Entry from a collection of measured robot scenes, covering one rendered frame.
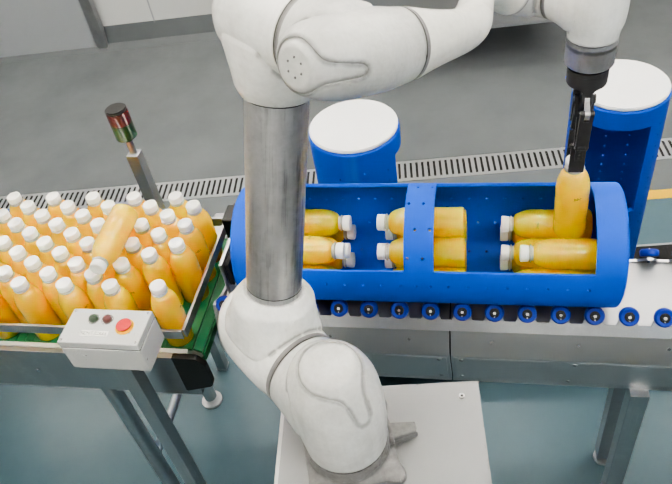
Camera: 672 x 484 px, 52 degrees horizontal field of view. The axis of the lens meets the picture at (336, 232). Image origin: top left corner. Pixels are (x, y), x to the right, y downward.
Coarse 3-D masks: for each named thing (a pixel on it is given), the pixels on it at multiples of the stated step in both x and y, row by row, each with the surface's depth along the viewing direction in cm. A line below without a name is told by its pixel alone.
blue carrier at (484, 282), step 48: (240, 192) 167; (336, 192) 176; (384, 192) 173; (432, 192) 157; (480, 192) 169; (528, 192) 166; (240, 240) 160; (384, 240) 181; (432, 240) 151; (480, 240) 176; (624, 240) 144; (336, 288) 161; (384, 288) 158; (432, 288) 156; (480, 288) 153; (528, 288) 151; (576, 288) 149; (624, 288) 147
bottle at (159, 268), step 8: (160, 256) 178; (144, 264) 176; (152, 264) 176; (160, 264) 177; (168, 264) 180; (144, 272) 177; (152, 272) 176; (160, 272) 177; (168, 272) 179; (152, 280) 177; (168, 280) 180; (176, 288) 184
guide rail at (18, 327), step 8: (0, 328) 182; (8, 328) 182; (16, 328) 181; (24, 328) 180; (32, 328) 180; (40, 328) 179; (48, 328) 179; (56, 328) 178; (168, 336) 173; (176, 336) 172; (184, 336) 173
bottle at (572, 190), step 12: (564, 168) 145; (564, 180) 145; (576, 180) 144; (588, 180) 145; (564, 192) 146; (576, 192) 145; (588, 192) 147; (564, 204) 148; (576, 204) 147; (588, 204) 150; (564, 216) 150; (576, 216) 150; (564, 228) 153; (576, 228) 152
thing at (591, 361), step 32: (224, 288) 186; (640, 288) 168; (512, 320) 166; (544, 320) 165; (576, 320) 164; (608, 320) 163; (640, 320) 161; (384, 352) 176; (416, 352) 174; (448, 352) 172; (480, 352) 170; (512, 352) 169; (544, 352) 167; (576, 352) 165; (608, 352) 164; (640, 352) 162; (544, 384) 187; (576, 384) 185; (608, 384) 182; (640, 384) 179
